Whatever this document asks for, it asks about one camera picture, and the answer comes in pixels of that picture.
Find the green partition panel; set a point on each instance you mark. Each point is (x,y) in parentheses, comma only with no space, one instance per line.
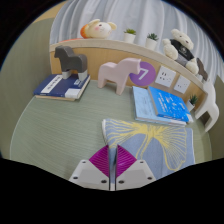
(220,140)
(20,66)

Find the navy blue book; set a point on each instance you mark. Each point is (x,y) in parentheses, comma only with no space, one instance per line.
(56,87)

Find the white wall socket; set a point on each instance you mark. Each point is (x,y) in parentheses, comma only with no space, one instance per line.
(182,84)
(165,76)

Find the light wooden shelf ledge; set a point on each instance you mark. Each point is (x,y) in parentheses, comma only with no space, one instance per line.
(100,53)

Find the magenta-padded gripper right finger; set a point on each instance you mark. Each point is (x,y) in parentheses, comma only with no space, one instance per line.
(136,173)

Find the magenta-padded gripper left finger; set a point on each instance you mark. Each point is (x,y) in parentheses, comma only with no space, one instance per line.
(86,173)

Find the white curtain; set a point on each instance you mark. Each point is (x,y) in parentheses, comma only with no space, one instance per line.
(143,16)

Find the round purple number sign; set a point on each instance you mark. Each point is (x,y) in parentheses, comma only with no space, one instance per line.
(146,76)

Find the cream and orange plush toy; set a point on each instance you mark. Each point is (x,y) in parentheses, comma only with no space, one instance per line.
(98,30)

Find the pink horse figure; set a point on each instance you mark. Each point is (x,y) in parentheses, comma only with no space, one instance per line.
(116,71)

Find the cream teddy bear black shirt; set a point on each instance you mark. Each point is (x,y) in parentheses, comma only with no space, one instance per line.
(180,46)

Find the dark grey horse figure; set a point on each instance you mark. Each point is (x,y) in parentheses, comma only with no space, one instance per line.
(71,60)

